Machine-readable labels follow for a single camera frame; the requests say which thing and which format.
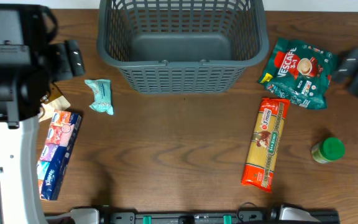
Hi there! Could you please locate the green Nescafe coffee bag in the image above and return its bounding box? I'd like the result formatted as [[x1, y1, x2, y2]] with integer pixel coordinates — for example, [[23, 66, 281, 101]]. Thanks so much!
[[258, 38, 338, 110]]

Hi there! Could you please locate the grey plastic mesh basket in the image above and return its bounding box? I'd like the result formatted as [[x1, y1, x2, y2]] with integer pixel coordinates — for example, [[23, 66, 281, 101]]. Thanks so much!
[[97, 0, 269, 94]]

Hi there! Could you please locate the orange San Remo spaghetti pack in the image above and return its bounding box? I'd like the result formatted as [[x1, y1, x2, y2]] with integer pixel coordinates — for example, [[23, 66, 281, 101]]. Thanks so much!
[[241, 98, 290, 193]]

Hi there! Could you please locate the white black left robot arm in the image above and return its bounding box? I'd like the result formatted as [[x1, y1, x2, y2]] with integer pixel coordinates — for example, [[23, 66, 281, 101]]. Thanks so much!
[[0, 4, 85, 223]]

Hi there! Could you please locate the teal wet wipes pack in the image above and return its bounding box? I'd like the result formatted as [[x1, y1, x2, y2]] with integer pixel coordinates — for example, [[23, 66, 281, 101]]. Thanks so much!
[[85, 79, 114, 115]]

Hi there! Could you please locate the beige brown snack pouch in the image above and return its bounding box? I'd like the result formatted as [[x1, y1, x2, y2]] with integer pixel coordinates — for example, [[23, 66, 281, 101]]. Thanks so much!
[[38, 83, 71, 122]]

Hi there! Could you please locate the blue Kleenex tissue multipack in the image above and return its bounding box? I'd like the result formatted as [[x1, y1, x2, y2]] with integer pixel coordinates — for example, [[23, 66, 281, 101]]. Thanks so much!
[[37, 110, 82, 200]]

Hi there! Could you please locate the green lidded spice jar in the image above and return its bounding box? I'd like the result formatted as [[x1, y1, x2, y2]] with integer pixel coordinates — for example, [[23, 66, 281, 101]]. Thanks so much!
[[311, 137, 346, 164]]

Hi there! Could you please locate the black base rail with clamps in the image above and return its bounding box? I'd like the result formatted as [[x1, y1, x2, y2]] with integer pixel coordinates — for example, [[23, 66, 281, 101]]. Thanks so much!
[[45, 202, 341, 224]]

